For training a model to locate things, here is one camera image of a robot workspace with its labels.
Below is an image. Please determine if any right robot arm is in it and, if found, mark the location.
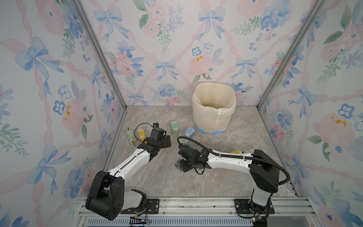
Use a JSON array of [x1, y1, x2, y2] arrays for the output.
[[177, 143, 290, 207]]

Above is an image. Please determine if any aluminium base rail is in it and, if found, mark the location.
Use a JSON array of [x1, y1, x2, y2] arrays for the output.
[[74, 197, 321, 227]]

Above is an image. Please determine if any aluminium corner post right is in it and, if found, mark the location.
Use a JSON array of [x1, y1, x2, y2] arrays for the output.
[[257, 0, 326, 110]]

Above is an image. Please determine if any aluminium corner post left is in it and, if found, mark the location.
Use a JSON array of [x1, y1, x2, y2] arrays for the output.
[[70, 0, 127, 111]]

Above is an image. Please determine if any aluminium corner post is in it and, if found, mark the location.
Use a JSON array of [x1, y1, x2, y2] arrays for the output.
[[257, 0, 326, 110], [70, 0, 127, 111]]

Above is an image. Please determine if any pale green pencil sharpener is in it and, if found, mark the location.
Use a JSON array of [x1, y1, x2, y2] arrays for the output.
[[126, 127, 137, 146]]

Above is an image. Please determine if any cream waste bin with liner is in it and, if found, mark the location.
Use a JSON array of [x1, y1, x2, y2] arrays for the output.
[[192, 82, 236, 136]]

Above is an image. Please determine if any blue pencil sharpener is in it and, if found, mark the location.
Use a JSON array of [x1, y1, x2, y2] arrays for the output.
[[184, 127, 196, 139]]

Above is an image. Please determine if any yellow pencil sharpener front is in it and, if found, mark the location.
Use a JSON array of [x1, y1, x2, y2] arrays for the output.
[[137, 128, 147, 142]]

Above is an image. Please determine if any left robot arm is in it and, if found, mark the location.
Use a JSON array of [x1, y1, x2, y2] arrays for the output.
[[85, 123, 171, 220]]

